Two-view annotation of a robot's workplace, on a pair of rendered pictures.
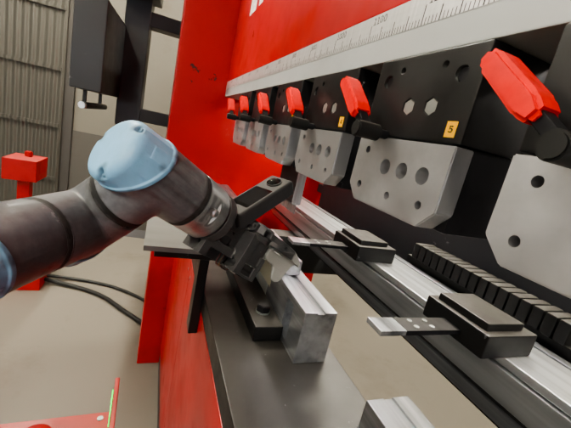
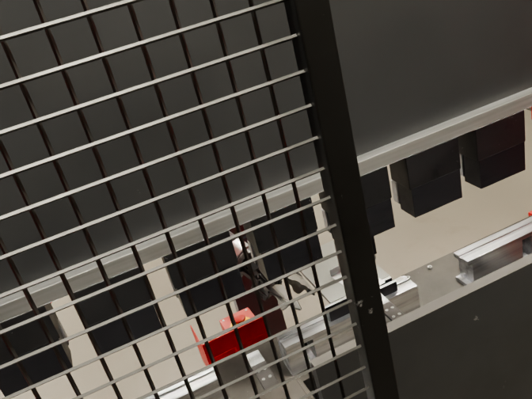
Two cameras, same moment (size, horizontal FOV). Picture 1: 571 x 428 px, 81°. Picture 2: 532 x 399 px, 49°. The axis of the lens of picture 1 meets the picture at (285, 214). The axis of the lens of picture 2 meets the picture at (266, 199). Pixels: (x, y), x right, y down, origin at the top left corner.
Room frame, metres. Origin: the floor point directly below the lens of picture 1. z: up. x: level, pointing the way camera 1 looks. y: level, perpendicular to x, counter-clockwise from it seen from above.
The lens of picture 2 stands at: (0.69, -1.24, 1.93)
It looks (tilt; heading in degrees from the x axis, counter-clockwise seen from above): 26 degrees down; 97
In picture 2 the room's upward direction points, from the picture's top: 15 degrees counter-clockwise
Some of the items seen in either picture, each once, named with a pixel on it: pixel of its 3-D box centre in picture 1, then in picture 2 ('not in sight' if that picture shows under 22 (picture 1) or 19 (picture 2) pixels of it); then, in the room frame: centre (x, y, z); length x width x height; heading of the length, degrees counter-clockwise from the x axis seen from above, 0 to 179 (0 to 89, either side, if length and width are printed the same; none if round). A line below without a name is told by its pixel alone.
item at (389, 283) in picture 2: (278, 249); (361, 298); (0.71, 0.00, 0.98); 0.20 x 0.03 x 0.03; 23
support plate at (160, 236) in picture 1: (212, 237); (336, 267); (0.67, 0.14, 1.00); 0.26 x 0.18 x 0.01; 113
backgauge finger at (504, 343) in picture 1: (443, 320); (271, 384); (0.48, -0.28, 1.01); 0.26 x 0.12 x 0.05; 113
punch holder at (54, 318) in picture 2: not in sight; (23, 340); (0.01, -0.29, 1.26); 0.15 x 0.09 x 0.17; 23
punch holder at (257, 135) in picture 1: (271, 123); (425, 172); (0.93, 0.09, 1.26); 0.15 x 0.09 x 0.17; 23
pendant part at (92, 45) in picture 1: (100, 53); not in sight; (1.62, 1.00, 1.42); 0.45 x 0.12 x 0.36; 19
